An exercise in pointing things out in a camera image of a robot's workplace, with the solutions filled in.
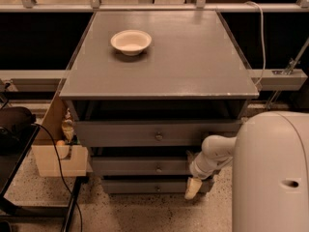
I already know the white paper bowl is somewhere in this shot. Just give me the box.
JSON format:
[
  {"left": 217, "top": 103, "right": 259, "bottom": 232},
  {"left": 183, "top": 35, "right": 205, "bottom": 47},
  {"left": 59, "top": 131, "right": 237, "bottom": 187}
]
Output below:
[{"left": 110, "top": 30, "right": 152, "bottom": 56}]

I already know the metal rail frame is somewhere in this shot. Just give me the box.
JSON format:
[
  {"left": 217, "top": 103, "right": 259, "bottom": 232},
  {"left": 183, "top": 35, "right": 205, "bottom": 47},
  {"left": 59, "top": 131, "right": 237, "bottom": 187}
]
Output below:
[{"left": 0, "top": 0, "right": 308, "bottom": 92}]

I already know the grey drawer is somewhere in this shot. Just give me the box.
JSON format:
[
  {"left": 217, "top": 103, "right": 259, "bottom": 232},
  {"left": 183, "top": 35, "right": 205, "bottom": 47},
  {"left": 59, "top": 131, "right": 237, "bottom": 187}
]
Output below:
[
  {"left": 92, "top": 157, "right": 190, "bottom": 176},
  {"left": 100, "top": 178, "right": 215, "bottom": 195},
  {"left": 74, "top": 120, "right": 240, "bottom": 147}
]

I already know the black side table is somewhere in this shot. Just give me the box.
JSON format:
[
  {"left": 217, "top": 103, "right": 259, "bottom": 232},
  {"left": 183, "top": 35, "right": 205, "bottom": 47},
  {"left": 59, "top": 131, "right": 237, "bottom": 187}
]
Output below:
[{"left": 0, "top": 123, "right": 90, "bottom": 232}]

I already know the grey bottom drawer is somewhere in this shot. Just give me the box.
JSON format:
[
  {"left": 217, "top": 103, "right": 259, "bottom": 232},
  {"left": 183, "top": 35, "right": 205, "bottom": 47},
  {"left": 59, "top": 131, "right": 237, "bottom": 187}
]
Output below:
[{"left": 100, "top": 178, "right": 215, "bottom": 195}]

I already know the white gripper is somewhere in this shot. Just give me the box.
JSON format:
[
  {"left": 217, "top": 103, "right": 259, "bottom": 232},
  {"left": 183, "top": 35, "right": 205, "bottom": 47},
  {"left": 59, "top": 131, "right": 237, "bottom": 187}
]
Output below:
[{"left": 184, "top": 151, "right": 218, "bottom": 200}]

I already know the cardboard box with items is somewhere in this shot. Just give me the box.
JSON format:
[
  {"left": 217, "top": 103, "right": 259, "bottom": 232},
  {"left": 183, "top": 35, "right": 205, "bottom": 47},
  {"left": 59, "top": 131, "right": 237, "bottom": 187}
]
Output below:
[{"left": 32, "top": 94, "right": 88, "bottom": 177}]

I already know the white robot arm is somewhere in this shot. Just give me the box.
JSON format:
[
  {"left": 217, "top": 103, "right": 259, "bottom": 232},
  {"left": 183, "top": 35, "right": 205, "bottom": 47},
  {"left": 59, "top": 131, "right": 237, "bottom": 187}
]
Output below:
[{"left": 184, "top": 111, "right": 309, "bottom": 232}]

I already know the grey drawer cabinet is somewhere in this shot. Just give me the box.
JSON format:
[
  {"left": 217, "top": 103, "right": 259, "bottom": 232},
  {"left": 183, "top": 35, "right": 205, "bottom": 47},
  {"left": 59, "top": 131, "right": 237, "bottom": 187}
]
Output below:
[{"left": 60, "top": 11, "right": 258, "bottom": 180}]

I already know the grey top drawer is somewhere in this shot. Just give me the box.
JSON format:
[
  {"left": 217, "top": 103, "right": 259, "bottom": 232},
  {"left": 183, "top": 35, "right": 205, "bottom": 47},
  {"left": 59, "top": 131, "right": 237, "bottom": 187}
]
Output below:
[{"left": 74, "top": 120, "right": 240, "bottom": 147}]

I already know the black cable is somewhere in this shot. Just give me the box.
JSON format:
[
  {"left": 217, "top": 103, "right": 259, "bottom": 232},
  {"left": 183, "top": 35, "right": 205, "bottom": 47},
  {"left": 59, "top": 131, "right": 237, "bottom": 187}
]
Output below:
[{"left": 33, "top": 123, "right": 84, "bottom": 232}]

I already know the white cable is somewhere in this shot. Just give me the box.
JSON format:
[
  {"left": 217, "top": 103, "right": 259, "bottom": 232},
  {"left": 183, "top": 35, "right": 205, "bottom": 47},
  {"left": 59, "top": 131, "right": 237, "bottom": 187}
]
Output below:
[{"left": 245, "top": 1, "right": 267, "bottom": 88}]

